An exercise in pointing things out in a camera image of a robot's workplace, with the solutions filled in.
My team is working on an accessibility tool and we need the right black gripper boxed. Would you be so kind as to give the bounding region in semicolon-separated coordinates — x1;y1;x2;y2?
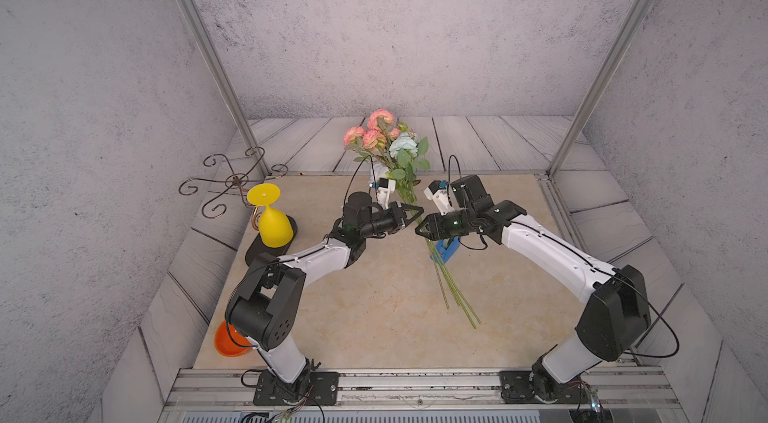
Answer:
413;211;476;241

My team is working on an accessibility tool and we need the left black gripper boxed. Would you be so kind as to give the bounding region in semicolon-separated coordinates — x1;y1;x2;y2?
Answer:
356;203;423;242

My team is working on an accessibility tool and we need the blue tape dispenser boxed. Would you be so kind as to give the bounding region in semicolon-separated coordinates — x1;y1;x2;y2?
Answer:
434;237;461;265

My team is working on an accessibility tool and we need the artificial flower bouquet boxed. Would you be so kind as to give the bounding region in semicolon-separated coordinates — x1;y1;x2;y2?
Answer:
343;109;481;328

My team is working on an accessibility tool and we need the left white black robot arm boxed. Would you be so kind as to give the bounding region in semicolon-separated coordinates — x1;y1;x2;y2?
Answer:
224;192;424;388

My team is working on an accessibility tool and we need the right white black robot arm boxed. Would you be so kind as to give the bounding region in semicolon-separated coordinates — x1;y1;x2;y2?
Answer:
416;175;651;400

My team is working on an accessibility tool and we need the yellow plastic goblet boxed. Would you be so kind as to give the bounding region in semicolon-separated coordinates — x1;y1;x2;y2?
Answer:
247;183;294;248

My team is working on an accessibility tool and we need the black oval tray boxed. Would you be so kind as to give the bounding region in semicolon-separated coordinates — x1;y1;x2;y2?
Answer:
244;216;298;267

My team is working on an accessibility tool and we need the orange plastic bowl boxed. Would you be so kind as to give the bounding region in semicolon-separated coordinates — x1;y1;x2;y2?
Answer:
214;321;253;357

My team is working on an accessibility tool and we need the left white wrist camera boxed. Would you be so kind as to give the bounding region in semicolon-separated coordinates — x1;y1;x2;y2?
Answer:
374;178;396;210

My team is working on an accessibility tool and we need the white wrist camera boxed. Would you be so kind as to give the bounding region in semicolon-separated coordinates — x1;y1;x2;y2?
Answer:
424;180;455;215
374;178;396;210

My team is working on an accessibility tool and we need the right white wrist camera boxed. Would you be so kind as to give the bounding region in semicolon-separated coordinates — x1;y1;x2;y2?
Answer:
424;180;455;215

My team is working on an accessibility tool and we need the curly metal wire stand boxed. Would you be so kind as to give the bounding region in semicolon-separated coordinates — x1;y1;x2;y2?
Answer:
177;146;288;220

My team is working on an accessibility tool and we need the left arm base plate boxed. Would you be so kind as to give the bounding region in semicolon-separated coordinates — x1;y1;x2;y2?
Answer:
253;371;340;407

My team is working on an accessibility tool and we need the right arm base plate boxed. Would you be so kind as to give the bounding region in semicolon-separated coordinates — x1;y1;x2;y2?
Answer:
498;370;588;405

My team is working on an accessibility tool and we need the aluminium rail front frame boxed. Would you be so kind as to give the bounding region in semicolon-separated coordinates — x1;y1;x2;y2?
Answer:
160;366;688;422

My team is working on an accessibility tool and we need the right aluminium corner post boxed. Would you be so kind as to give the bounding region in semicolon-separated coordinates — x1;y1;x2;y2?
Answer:
546;0;655;179

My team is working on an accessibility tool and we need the aluminium corner post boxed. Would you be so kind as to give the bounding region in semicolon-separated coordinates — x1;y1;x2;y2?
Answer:
174;0;258;149
546;0;655;179

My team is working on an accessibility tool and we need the left aluminium corner post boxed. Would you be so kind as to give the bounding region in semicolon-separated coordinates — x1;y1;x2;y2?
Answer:
174;0;258;149

